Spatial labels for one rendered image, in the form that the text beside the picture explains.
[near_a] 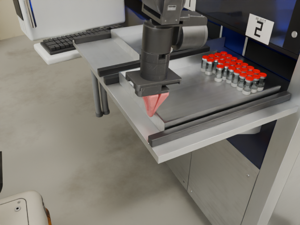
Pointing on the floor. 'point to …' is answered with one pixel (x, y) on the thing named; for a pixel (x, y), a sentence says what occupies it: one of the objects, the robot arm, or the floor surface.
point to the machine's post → (277, 160)
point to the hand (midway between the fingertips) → (150, 112)
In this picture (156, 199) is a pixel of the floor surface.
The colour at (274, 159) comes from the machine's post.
